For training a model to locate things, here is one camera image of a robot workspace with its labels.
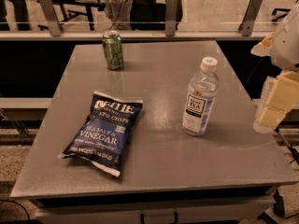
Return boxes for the blue potato chips bag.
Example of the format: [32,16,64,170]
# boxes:
[60,91,143,177]

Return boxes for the metal railing bracket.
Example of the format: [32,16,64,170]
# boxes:
[238,0,263,36]
[38,0,63,36]
[164,0,178,36]

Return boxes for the left metal railing bracket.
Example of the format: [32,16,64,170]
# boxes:
[38,0,63,36]

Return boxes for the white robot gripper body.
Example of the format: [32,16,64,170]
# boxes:
[270,4,299,71]

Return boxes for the black floor cable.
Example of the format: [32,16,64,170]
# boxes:
[0,198,32,222]

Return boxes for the right metal railing bracket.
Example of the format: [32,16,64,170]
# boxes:
[238,0,263,36]

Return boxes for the person in dark trousers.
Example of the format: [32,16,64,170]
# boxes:
[0,0,31,31]

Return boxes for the black tripod leg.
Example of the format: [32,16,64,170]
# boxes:
[275,127,299,165]

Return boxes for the person in light trousers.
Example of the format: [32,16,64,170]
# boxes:
[105,0,132,30]

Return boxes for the clear plastic water bottle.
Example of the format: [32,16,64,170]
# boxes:
[182,57,220,136]

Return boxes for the green soda can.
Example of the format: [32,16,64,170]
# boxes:
[102,30,123,70]

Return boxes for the middle metal railing bracket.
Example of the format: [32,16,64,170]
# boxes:
[164,0,178,36]

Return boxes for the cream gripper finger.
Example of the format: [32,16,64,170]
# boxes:
[250,33,273,57]
[253,70,299,133]

